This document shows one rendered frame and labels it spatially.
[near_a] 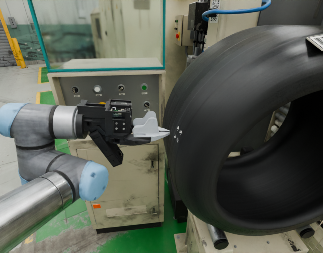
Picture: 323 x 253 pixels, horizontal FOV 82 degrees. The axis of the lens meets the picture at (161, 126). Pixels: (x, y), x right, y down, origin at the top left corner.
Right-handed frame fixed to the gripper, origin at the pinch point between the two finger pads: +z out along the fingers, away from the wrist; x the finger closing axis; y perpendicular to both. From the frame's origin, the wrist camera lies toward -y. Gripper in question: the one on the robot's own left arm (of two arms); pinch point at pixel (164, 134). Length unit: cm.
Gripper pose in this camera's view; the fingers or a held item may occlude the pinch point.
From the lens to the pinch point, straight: 47.1
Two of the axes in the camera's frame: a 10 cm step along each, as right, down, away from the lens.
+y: 1.2, -8.7, -4.7
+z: 9.9, 0.5, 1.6
